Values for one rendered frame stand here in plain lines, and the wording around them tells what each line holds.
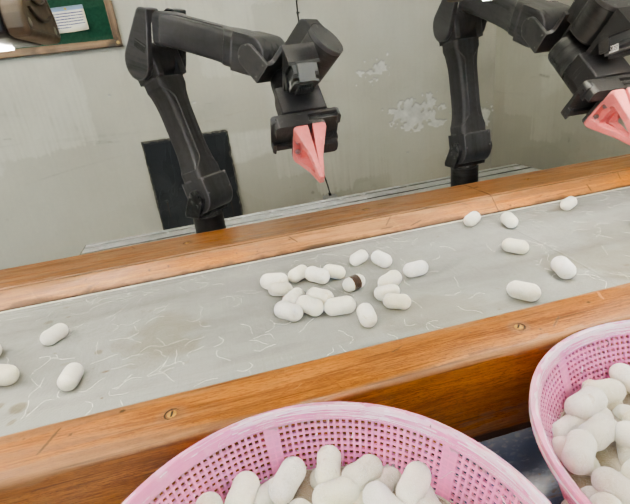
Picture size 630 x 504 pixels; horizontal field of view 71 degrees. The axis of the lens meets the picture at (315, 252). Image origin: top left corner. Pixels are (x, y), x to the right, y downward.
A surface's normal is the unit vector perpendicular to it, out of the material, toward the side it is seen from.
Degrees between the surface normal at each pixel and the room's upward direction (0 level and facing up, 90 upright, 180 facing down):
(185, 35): 87
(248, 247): 45
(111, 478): 90
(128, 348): 0
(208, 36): 85
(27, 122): 90
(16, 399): 0
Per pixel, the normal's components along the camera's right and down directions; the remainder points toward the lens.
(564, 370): 0.52, -0.05
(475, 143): 0.27, 0.17
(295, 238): 0.08, -0.40
